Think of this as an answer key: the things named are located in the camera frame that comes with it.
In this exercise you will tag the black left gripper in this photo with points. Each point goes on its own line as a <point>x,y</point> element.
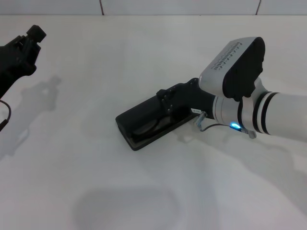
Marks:
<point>12,62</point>

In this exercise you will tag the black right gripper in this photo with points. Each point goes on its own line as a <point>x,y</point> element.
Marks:
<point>192,98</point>

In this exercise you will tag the black glasses case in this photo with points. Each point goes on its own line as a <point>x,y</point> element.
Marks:
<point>141,110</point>

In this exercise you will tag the black round glasses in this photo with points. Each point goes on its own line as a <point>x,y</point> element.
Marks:
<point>146,127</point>

